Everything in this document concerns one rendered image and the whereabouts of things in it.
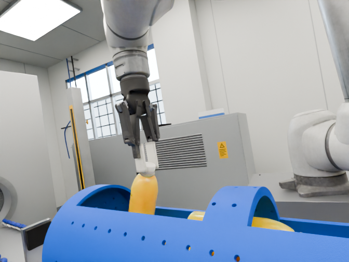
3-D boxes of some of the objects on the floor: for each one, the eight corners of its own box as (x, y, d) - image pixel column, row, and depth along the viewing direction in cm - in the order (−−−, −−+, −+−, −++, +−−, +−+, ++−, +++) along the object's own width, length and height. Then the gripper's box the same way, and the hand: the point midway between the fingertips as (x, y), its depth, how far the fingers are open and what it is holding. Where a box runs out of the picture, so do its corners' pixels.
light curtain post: (118, 377, 119) (75, 90, 122) (125, 382, 116) (80, 87, 119) (110, 389, 114) (65, 89, 117) (117, 395, 111) (70, 86, 114)
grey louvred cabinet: (116, 233, 312) (101, 139, 315) (268, 250, 213) (245, 113, 216) (85, 254, 264) (69, 143, 267) (265, 288, 165) (236, 112, 168)
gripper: (145, 87, 62) (157, 164, 61) (96, 79, 48) (112, 179, 48) (164, 79, 58) (177, 162, 57) (117, 69, 44) (134, 178, 43)
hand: (146, 157), depth 53 cm, fingers closed on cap, 4 cm apart
